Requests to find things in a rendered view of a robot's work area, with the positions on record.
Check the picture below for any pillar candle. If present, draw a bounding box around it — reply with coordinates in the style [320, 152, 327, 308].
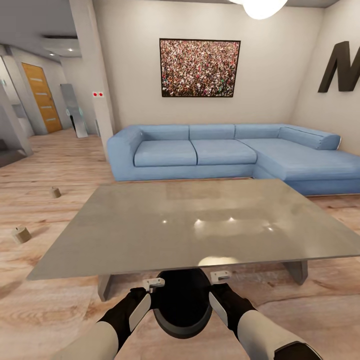
[48, 187, 61, 199]
[9, 226, 32, 244]

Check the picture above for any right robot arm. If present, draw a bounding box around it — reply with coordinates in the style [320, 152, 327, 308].
[202, 270, 323, 360]

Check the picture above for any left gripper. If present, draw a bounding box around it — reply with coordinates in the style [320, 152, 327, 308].
[149, 291, 162, 310]

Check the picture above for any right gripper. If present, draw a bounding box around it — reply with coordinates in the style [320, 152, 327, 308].
[202, 285, 214, 302]

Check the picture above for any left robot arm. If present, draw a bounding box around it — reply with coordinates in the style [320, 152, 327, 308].
[46, 277, 165, 360]

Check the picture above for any cauldron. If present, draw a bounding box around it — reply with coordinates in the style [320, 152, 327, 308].
[151, 268, 213, 340]

